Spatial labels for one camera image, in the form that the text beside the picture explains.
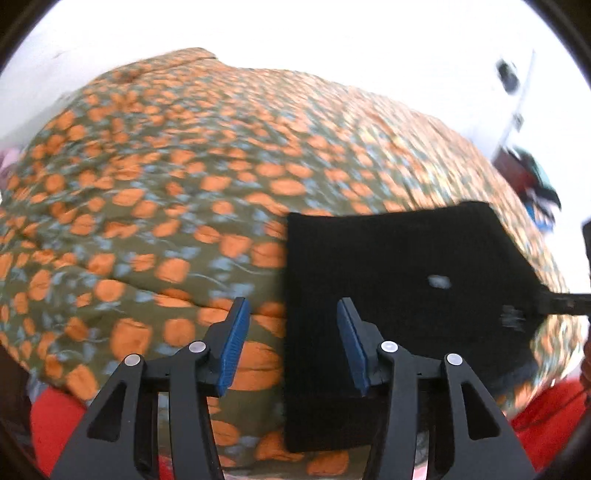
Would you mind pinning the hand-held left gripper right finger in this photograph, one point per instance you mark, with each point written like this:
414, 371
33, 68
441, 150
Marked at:
353, 350

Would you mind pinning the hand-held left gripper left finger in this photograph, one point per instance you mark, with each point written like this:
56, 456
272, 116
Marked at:
233, 346

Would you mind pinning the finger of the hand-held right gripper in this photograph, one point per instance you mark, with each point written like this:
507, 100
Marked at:
563, 302

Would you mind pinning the black pants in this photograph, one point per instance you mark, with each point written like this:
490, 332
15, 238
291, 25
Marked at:
392, 258

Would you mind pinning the pile of clothes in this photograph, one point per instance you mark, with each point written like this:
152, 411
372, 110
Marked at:
545, 207

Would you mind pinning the red cloth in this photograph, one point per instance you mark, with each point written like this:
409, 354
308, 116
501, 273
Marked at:
549, 415

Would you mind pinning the dark green cloth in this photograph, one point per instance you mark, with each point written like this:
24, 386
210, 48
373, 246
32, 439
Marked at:
538, 173

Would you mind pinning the brown wooden cabinet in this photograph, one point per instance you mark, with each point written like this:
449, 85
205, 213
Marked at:
510, 168

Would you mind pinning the orange floral printed blanket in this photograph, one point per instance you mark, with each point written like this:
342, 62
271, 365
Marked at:
161, 184

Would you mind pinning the pink cloth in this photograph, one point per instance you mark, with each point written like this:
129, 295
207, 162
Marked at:
9, 161

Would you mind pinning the wall lamp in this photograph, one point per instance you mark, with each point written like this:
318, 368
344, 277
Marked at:
508, 76

